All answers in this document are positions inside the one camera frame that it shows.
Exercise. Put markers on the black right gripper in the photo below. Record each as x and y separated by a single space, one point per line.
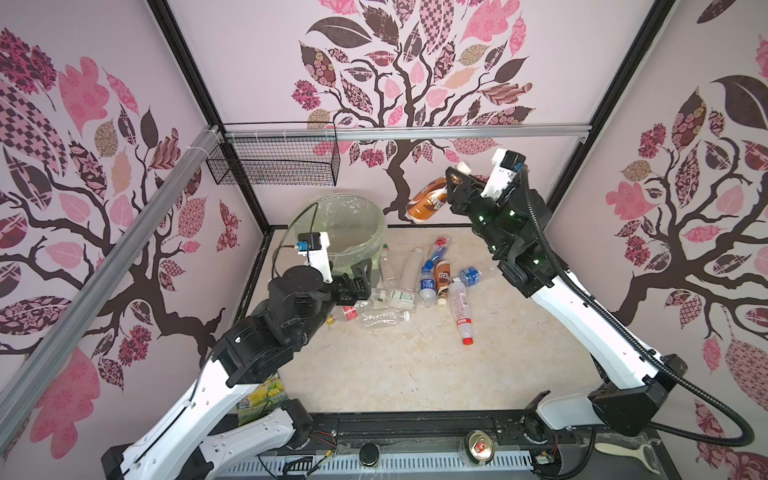
469 195

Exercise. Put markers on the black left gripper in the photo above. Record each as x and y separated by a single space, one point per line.
348 294

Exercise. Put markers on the clear bottle red label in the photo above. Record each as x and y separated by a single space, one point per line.
342 314

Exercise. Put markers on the brown coffee drink bottle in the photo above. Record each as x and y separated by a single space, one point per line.
428 201

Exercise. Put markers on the clear bottle white cap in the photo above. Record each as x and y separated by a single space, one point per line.
382 318

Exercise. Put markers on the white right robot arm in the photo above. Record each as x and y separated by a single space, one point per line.
632 390

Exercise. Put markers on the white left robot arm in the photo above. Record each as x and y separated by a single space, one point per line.
183 445

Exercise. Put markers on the grey mesh waste bin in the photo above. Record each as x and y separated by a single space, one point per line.
354 240

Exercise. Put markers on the clear bottle green cap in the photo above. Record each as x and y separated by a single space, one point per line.
389 277

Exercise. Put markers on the clear bottle green white label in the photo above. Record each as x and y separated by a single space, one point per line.
395 298

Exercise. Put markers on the clear bottle pink blue label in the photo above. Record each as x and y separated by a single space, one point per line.
437 251

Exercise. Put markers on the small bottle blue label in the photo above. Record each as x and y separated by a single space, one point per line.
470 276

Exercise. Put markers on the tall bottle red cap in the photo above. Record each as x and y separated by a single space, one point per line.
461 310

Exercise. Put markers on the green snack bag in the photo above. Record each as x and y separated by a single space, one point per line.
261 401

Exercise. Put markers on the white vented base panel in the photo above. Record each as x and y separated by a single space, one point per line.
387 466

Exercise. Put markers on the tin can on base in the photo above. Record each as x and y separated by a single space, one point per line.
477 449

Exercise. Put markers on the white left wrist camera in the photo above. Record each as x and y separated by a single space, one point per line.
314 246

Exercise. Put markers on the black wire wall basket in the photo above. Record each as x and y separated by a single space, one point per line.
291 153

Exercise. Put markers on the aluminium rail back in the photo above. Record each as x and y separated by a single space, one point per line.
416 133

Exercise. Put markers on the aluminium rail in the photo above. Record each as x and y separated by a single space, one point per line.
416 133
19 398

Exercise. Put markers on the aluminium rail left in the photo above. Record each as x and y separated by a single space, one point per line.
19 398

